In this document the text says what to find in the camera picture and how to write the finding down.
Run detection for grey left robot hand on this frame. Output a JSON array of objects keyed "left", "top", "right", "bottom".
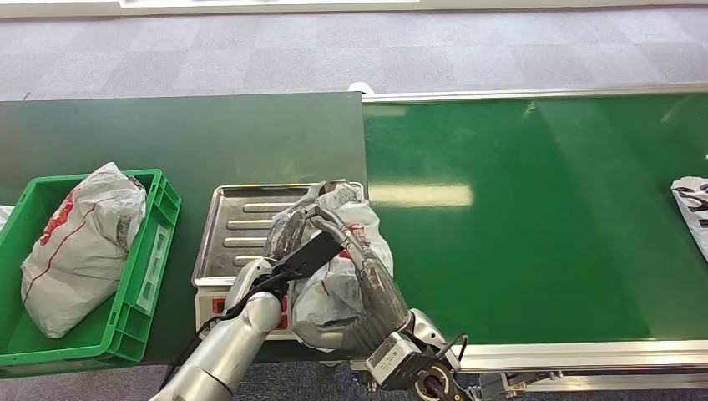
[{"left": 226, "top": 207, "right": 311, "bottom": 311}]

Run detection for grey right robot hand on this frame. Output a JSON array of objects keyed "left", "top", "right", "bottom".
[{"left": 291, "top": 205, "right": 412, "bottom": 355}]

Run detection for grey mailer package red logo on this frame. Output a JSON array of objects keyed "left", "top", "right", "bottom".
[{"left": 265, "top": 181, "right": 395, "bottom": 353}]

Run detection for green conveyor belt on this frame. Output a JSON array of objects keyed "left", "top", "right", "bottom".
[{"left": 362, "top": 91, "right": 708, "bottom": 347}]

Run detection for bulky grey package red stripe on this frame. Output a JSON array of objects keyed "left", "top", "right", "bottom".
[{"left": 20, "top": 161, "right": 148, "bottom": 340}]

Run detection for white package black print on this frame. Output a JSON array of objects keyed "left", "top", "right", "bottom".
[{"left": 670, "top": 176, "right": 708, "bottom": 264}]

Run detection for electronic scale with steel tray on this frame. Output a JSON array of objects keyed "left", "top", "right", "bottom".
[{"left": 191, "top": 181, "right": 367, "bottom": 342}]

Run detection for green plastic crate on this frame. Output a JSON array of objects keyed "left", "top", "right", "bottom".
[{"left": 0, "top": 168, "right": 183, "bottom": 369}]

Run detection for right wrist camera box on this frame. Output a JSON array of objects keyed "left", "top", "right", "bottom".
[{"left": 366, "top": 332, "right": 422, "bottom": 390}]

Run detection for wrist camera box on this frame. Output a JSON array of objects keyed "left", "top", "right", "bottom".
[
  {"left": 366, "top": 332, "right": 422, "bottom": 390},
  {"left": 270, "top": 231, "right": 345, "bottom": 281}
]

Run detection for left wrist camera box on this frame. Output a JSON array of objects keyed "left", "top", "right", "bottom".
[{"left": 270, "top": 231, "right": 345, "bottom": 281}]

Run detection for aluminium conveyor frame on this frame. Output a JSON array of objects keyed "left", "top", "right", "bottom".
[{"left": 348, "top": 81, "right": 708, "bottom": 401}]

